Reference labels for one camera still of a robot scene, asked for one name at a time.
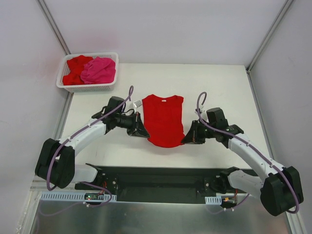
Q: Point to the left aluminium frame post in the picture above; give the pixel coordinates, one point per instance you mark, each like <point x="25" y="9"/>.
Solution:
<point x="53" y="25"/>

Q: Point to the right white cable duct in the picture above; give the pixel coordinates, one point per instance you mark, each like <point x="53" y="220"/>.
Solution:
<point x="213" y="200"/>

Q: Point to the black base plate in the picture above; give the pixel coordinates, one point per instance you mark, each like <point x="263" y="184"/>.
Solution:
<point x="160" y="185"/>

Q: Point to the pink t shirt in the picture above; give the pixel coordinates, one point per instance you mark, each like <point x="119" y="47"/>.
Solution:
<point x="99" y="71"/>

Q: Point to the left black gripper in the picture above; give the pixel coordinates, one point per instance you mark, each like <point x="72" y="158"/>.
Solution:
<point x="135" y="124"/>

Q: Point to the aluminium frame post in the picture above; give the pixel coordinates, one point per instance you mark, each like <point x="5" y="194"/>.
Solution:
<point x="269" y="34"/>
<point x="53" y="25"/>

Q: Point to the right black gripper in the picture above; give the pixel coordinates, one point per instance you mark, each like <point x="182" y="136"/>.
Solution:
<point x="195" y="132"/>

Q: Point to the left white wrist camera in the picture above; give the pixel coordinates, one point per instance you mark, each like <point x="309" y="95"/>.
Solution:
<point x="136" y="104"/>

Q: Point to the red t shirt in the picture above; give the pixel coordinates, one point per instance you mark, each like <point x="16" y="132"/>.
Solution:
<point x="163" y="120"/>
<point x="76" y="66"/>

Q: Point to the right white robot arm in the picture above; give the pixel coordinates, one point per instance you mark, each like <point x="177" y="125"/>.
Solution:
<point x="278" y="187"/>

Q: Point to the right aluminium frame post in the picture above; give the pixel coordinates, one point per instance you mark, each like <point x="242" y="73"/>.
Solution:
<point x="269" y="34"/>

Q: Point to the left white cable duct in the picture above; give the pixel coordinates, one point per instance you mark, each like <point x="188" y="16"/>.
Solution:
<point x="77" y="197"/>

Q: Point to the white plastic basket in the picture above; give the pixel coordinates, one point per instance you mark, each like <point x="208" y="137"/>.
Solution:
<point x="65" y="70"/>

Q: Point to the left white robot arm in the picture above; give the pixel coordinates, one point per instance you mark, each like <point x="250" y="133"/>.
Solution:
<point x="56" y="163"/>

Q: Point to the white cable duct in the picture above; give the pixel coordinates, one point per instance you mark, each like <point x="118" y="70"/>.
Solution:
<point x="77" y="197"/>
<point x="213" y="200"/>

